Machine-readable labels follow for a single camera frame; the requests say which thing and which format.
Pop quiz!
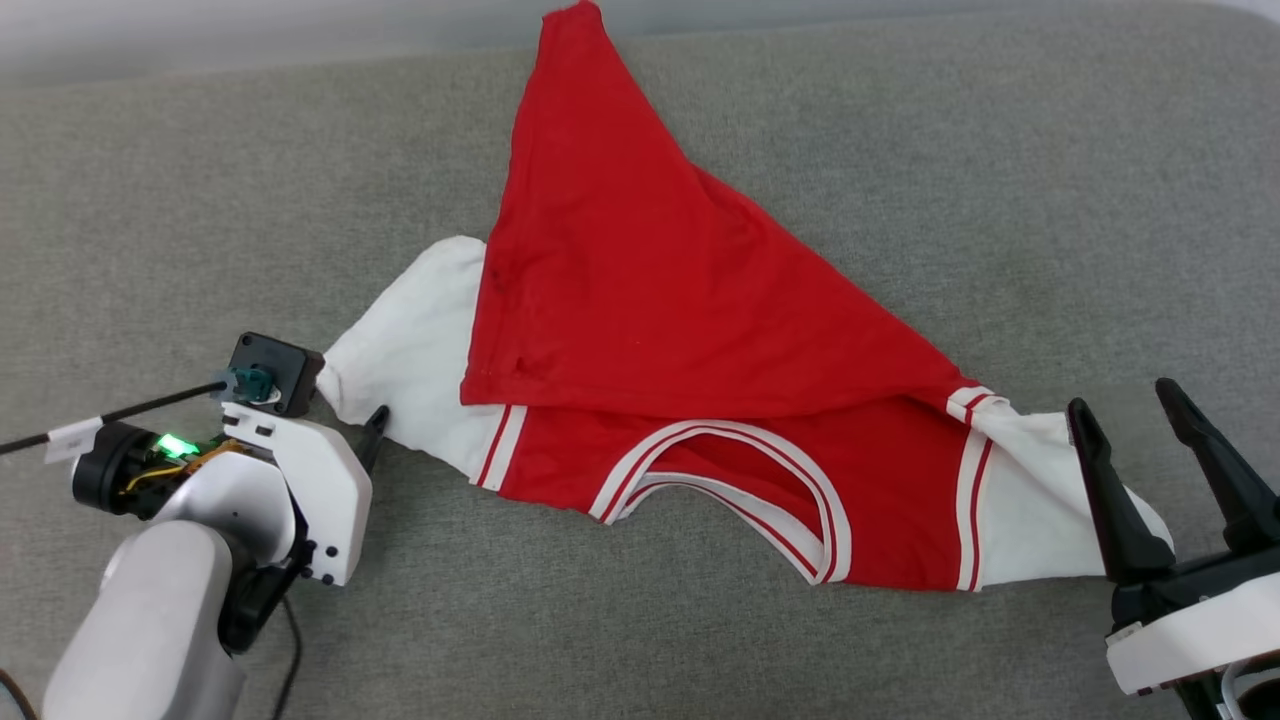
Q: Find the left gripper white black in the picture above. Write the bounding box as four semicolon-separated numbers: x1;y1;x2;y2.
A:
72;402;391;586

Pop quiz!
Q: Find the red and white shirt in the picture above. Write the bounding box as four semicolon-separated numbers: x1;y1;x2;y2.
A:
318;0;1176;593

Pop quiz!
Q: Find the thin black camera cable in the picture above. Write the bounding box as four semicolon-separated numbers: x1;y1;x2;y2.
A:
0;380;227;457

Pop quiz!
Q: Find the grey fabric sofa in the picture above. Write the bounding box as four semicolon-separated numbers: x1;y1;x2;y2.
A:
0;0;1280;720

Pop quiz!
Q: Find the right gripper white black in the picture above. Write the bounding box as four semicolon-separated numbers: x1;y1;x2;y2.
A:
1067;378;1280;696

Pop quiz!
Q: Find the white cable label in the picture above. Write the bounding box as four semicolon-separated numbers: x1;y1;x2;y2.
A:
45;418;104;463

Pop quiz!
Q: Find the teal cable connector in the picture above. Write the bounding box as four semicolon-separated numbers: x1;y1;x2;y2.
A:
222;368;276;403

